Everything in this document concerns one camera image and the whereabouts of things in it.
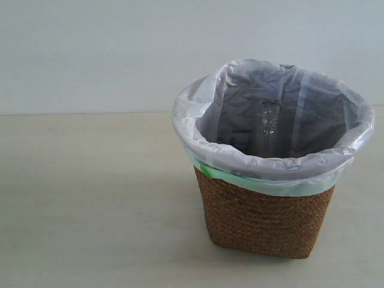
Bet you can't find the red label cola bottle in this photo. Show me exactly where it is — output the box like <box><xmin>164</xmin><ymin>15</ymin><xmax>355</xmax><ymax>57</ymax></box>
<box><xmin>250</xmin><ymin>100</ymin><xmax>280</xmax><ymax>158</ymax></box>

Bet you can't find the white plastic bin liner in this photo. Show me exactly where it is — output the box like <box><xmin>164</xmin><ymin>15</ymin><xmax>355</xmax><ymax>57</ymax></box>
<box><xmin>172</xmin><ymin>59</ymin><xmax>374</xmax><ymax>197</ymax></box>

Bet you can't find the woven brown wicker basket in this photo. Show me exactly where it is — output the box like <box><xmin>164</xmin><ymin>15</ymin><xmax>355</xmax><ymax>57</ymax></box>
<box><xmin>194</xmin><ymin>169</ymin><xmax>334</xmax><ymax>259</ymax></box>

